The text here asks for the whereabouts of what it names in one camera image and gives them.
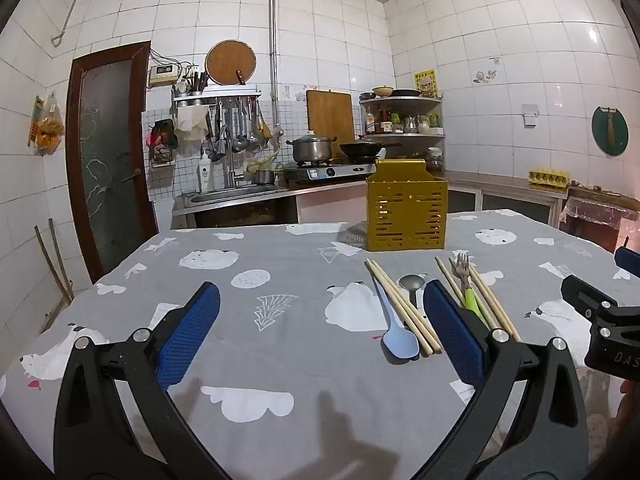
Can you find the steel sink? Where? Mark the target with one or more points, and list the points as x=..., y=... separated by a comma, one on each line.
x=230, y=195

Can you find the hanging plastic bag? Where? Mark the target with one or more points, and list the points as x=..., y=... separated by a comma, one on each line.
x=47, y=127

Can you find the red and black hanging item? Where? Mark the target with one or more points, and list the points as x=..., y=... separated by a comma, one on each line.
x=162, y=135

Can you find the yellow slotted utensil holder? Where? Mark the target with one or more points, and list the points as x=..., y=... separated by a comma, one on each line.
x=406, y=210

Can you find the steel corner shelf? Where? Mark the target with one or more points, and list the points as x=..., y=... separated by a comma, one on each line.
x=402, y=135

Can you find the white wall socket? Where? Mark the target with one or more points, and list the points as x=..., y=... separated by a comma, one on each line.
x=530, y=115

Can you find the yellow wall poster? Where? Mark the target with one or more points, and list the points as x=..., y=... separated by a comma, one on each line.
x=425, y=84

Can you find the green round wall board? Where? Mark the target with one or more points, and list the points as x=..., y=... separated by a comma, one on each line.
x=610, y=130

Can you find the gas stove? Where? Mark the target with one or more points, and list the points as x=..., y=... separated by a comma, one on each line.
x=325, y=172

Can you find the metal spoon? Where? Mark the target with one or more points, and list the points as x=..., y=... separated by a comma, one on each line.
x=412, y=282

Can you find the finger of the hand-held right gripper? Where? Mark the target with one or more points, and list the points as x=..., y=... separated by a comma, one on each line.
x=630, y=262
x=582, y=292

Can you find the round wooden board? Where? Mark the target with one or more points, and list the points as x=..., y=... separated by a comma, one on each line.
x=230, y=62

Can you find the kitchen counter cabinet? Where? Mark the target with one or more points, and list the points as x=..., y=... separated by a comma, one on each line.
x=500, y=195

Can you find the brown frosted glass door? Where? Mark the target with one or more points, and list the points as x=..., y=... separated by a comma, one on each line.
x=107, y=160

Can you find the white detergent bottle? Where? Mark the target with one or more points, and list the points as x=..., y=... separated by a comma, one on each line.
x=205, y=175

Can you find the person's right hand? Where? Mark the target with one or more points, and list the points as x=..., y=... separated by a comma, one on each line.
x=631, y=402

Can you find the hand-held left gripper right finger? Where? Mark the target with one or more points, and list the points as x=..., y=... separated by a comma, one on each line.
x=457, y=335

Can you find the beige wall box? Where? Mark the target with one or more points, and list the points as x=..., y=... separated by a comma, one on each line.
x=162, y=76

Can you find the yellow egg carton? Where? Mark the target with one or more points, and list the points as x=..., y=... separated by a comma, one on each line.
x=549, y=177

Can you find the row of hanging kitchen utensils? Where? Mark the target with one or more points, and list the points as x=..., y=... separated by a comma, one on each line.
x=240, y=125

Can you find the steel wall utensil rack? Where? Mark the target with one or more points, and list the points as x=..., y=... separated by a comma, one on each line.
x=215, y=95

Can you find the small steel pot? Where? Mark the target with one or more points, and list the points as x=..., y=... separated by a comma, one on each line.
x=262, y=177

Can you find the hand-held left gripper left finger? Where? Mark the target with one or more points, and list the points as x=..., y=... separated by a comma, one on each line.
x=187, y=335

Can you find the black pan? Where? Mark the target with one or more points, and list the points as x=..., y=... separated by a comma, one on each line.
x=405, y=93

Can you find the side table with lace cover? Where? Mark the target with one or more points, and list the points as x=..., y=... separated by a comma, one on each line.
x=600, y=215

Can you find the row of seasoning bottles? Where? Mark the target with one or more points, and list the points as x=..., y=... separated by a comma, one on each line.
x=400, y=122

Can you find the rectangular wooden cutting board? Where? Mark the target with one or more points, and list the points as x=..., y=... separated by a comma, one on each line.
x=330, y=115

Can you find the leaning wooden sticks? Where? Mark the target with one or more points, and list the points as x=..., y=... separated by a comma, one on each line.
x=52, y=265

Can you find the grey printed tablecloth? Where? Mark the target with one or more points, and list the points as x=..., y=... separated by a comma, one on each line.
x=300, y=360

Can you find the hanging white cloth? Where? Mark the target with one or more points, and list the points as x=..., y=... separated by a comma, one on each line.
x=192, y=122

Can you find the black wok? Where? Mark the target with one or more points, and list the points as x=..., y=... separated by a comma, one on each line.
x=360, y=149

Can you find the beige bowl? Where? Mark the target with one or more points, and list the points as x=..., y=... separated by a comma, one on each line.
x=383, y=92

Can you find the steel pot with lid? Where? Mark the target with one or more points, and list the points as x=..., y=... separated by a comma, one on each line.
x=311, y=150

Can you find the light blue plastic spoon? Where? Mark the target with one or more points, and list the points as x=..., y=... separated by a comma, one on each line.
x=400, y=347

